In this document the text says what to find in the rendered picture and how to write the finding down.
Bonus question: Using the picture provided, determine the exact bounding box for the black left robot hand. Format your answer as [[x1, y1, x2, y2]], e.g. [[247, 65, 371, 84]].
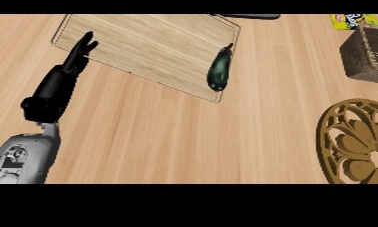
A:
[[19, 30, 101, 125]]

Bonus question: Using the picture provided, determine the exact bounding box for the gold cutout round placemat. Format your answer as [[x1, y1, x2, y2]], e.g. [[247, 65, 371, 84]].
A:
[[315, 98, 378, 185]]

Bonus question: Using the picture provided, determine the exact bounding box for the brown wicker basket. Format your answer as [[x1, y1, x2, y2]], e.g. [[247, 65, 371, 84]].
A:
[[338, 23, 378, 83]]

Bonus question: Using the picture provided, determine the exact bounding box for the pale wooden cutting board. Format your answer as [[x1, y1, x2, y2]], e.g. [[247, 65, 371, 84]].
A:
[[50, 14, 242, 104]]

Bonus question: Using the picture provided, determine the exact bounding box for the dark green eggplant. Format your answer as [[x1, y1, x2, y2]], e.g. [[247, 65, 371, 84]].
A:
[[205, 43, 235, 93]]

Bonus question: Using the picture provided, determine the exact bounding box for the flat black object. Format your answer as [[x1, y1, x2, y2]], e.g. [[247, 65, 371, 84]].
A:
[[211, 14, 282, 21]]

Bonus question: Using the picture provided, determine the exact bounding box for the yellow snack bag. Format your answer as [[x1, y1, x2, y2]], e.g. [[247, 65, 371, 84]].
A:
[[329, 14, 378, 31]]

